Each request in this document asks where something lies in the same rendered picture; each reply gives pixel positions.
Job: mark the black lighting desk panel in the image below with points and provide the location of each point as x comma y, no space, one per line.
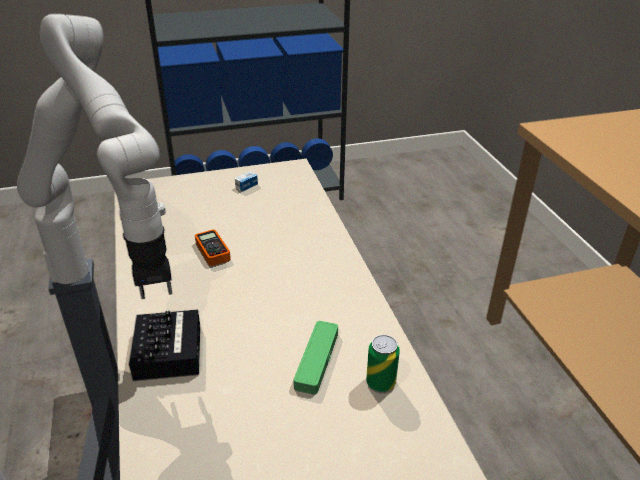
176,354

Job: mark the green drink can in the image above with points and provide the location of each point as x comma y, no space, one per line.
382,364

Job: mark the green rounded rectangular block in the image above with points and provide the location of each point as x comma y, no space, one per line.
316,357

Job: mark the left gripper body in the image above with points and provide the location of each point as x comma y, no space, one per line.
146,248

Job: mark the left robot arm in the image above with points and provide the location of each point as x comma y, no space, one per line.
42,182

